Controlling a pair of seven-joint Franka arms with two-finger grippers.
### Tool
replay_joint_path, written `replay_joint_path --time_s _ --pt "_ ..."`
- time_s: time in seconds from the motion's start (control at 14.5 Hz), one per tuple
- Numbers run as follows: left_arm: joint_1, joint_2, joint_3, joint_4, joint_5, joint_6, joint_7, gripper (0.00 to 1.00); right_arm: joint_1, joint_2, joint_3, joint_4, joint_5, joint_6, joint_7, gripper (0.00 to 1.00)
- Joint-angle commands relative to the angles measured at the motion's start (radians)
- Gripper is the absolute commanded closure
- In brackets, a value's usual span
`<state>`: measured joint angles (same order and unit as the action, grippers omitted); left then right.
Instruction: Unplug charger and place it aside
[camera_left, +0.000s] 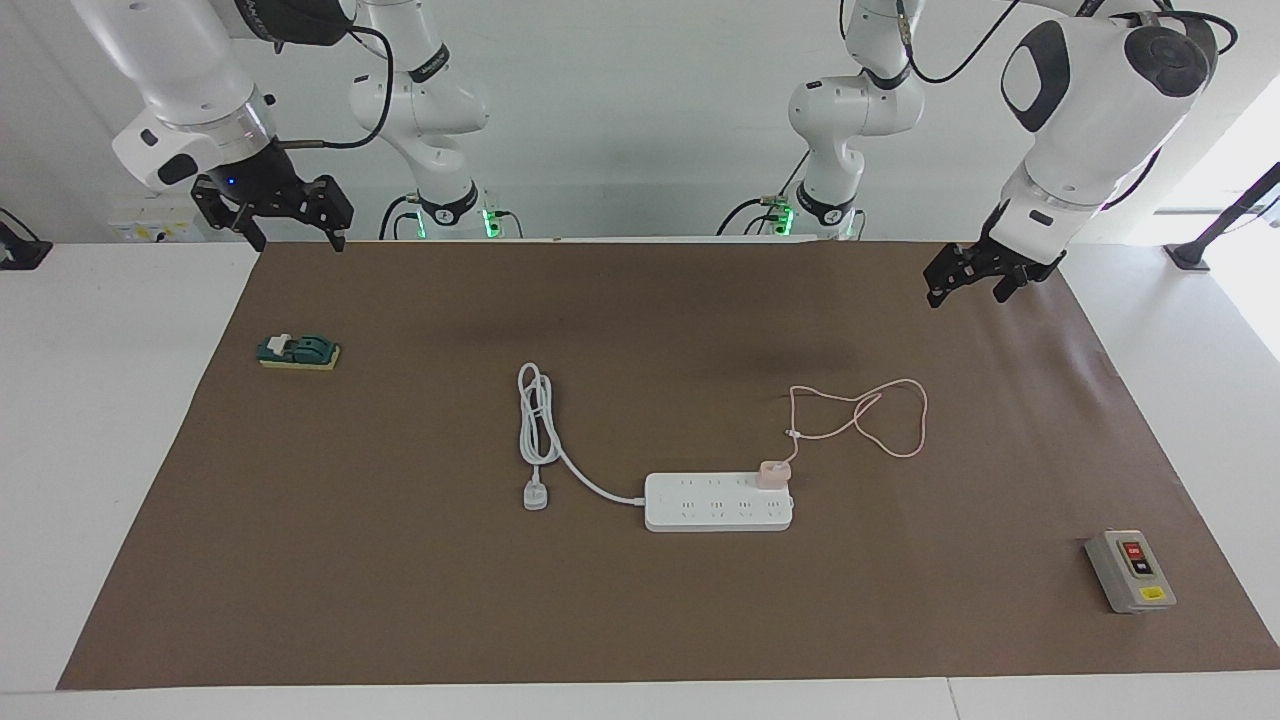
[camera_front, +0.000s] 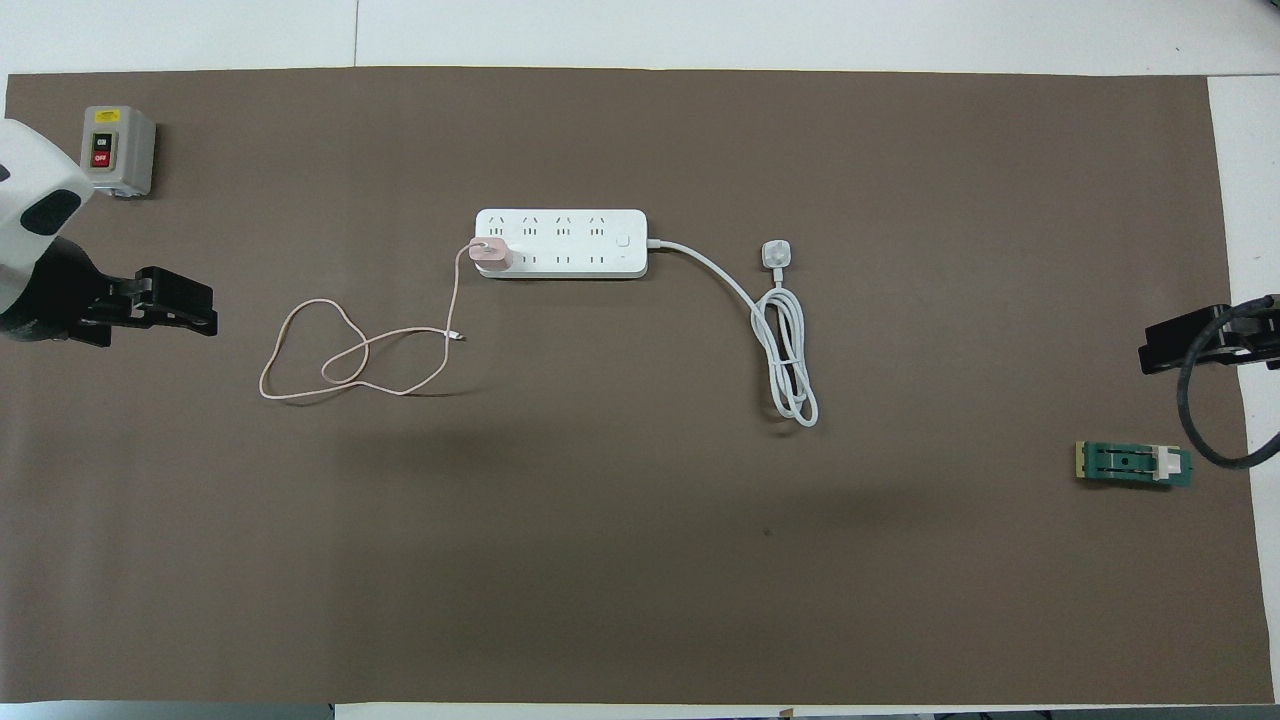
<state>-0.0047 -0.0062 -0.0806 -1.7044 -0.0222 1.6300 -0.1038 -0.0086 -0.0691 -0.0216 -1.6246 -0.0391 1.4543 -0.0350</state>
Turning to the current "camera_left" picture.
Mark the white power strip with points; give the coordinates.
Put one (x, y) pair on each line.
(715, 505)

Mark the grey push-button switch box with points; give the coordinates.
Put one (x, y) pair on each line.
(1130, 575)

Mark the black desk clamp stand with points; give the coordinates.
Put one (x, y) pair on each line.
(1215, 220)
(18, 250)

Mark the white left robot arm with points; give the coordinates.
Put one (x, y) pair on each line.
(1090, 90)

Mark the green knife switch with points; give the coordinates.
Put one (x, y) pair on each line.
(300, 352)

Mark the white wall outlet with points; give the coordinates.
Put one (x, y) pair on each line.
(150, 225)

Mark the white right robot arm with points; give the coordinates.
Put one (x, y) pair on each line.
(180, 60)

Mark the pink charger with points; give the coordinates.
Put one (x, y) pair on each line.
(773, 476)

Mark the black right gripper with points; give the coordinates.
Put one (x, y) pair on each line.
(255, 185)

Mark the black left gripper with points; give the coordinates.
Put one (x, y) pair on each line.
(1015, 260)

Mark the brown table mat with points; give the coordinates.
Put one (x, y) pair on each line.
(400, 580)

